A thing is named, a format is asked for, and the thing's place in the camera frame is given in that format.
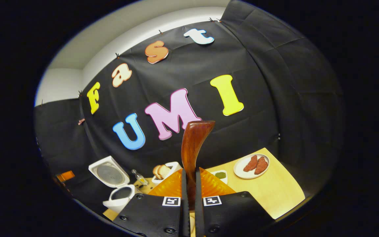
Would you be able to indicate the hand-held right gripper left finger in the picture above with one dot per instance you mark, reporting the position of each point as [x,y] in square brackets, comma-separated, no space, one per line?
[183,187]

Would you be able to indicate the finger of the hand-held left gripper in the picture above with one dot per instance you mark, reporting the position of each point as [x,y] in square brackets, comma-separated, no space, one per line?
[67,176]

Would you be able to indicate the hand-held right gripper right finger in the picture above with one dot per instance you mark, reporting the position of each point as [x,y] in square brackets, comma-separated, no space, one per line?
[198,187]

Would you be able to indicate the brown wooden spoon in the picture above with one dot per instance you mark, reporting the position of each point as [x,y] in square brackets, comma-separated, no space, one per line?
[192,144]

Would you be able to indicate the divided white grain dish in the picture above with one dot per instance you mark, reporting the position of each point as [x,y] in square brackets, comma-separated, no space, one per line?
[220,175]

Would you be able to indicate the white round plate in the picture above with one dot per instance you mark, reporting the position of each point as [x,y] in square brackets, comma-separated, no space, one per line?
[239,171]

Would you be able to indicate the small clear glass bottle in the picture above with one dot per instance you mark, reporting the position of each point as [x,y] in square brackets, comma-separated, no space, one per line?
[140,177]

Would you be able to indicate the pink cloth clip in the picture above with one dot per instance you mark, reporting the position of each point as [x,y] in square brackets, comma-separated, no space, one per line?
[81,121]

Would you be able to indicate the red meat slice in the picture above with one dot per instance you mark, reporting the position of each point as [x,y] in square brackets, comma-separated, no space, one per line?
[250,163]
[261,165]

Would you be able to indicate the row of black clips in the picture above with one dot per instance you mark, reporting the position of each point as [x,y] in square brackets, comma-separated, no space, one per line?
[117,55]

